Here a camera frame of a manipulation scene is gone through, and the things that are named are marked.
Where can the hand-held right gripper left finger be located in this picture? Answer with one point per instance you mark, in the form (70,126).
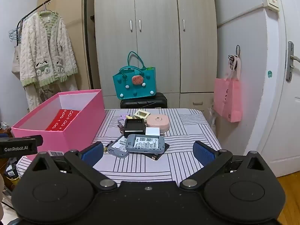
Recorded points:
(92,153)

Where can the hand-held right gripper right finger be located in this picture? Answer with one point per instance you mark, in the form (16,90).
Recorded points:
(204,153)

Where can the black yellow pencil battery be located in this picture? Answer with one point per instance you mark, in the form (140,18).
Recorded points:
(108,146)

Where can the grey labelled router cover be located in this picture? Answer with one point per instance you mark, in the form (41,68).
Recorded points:
(117,147)

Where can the pink cardboard box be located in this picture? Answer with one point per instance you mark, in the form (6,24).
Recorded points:
(70,133)

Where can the silver key bunch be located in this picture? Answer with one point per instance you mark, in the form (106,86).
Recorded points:
(121,127)

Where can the yellow star clip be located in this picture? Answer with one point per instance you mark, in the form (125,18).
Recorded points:
(129,117)

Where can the grey plastic device back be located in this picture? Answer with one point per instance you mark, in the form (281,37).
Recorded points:
(145,144)

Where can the pink rounded case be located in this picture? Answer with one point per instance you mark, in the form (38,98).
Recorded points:
(158,121)

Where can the white plug adapter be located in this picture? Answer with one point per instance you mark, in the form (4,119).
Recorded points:
(152,131)

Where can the cream plastic frame holder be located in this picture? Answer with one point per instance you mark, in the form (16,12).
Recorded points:
(137,117)

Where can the dark plastic packet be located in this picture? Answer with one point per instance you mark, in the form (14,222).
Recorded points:
(11,168)

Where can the yellow waste bin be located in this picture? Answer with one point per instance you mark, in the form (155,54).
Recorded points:
(15,178)

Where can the striped lilac bed sheet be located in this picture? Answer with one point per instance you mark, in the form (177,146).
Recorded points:
(187,126)

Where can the clear plastic bag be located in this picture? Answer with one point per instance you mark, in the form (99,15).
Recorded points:
(212,119)

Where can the red patterned flat box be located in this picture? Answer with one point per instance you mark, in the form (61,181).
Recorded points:
(62,120)

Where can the purple hair clip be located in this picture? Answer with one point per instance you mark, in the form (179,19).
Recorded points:
(122,116)

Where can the pink paper bag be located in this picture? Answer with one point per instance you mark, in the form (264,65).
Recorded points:
(228,98)

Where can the black hard suitcase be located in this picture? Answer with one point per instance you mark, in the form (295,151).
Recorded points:
(145,102)

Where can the teal felt handbag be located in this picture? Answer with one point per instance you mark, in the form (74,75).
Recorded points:
(133,84)

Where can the beige canvas tote bag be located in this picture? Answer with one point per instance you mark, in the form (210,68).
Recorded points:
(16,59)

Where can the white door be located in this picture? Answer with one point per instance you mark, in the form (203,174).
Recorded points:
(281,110)

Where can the cream green fluffy robe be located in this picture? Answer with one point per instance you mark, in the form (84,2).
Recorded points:
(44,51)

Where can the teal sticker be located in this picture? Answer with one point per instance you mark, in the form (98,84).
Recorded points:
(269,74)

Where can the beige wooden wardrobe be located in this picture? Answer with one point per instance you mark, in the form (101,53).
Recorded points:
(154,51)

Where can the black metal clothes rack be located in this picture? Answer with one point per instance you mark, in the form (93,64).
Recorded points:
(86,16)

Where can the cream light switch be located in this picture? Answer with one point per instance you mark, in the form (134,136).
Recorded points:
(271,1)

